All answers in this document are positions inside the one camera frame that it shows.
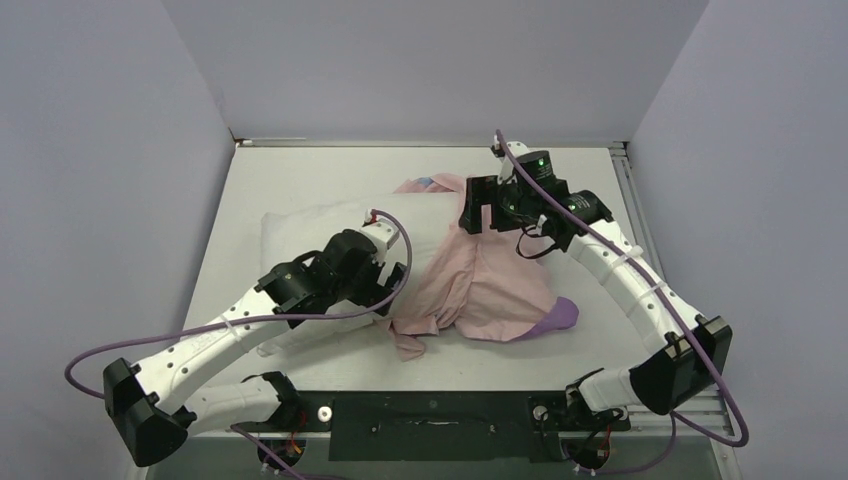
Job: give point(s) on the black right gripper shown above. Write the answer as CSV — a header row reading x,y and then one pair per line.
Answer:
x,y
485,190

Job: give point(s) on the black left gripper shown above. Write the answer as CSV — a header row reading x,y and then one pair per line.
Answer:
x,y
374,291

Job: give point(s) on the white pillow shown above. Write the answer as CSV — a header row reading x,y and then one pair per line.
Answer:
x,y
311,232

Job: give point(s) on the purple Elsa print pillowcase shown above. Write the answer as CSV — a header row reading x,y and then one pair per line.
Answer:
x,y
474,283

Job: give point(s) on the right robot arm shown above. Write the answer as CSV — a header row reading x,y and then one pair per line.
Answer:
x,y
685,350

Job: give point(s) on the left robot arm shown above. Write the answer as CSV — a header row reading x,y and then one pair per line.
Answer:
x,y
157,403

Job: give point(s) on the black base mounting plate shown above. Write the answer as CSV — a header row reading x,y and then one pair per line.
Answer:
x,y
445,425

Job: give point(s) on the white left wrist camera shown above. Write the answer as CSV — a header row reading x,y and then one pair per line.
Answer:
x,y
381,233

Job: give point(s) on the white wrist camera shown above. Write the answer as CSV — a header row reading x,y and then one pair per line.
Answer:
x,y
506,152
381,233

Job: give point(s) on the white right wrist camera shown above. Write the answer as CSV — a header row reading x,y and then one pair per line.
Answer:
x,y
506,152

